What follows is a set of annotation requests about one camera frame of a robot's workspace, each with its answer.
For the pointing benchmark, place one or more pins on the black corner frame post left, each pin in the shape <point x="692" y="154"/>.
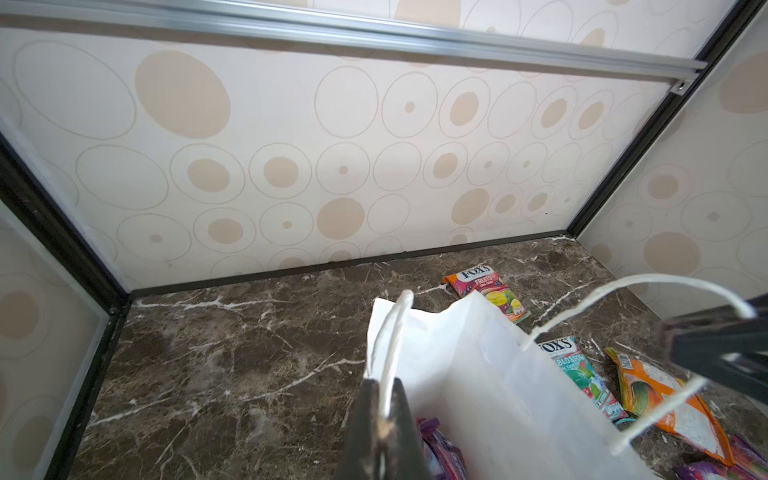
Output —
<point x="61" y="310"/>

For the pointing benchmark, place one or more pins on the Fox's mint blossom candy bag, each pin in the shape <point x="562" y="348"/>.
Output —
<point x="571" y="360"/>

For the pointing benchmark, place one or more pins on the black corner frame post right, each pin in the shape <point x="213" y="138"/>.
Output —
<point x="730" y="29"/>

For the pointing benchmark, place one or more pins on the silver aluminium back rail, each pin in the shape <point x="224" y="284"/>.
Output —
<point x="304" y="26"/>

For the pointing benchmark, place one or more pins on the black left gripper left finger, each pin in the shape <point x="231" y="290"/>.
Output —
<point x="381" y="450"/>

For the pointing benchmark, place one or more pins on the black corner frame post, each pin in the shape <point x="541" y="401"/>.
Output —
<point x="61" y="310"/>
<point x="730" y="29"/>

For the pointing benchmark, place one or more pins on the white paper bag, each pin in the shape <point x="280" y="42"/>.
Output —
<point x="503" y="401"/>

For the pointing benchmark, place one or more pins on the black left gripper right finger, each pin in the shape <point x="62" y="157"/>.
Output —
<point x="723" y="348"/>

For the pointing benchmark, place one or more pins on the Fox's fruits candy bag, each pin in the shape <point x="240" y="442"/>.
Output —
<point x="485" y="280"/>

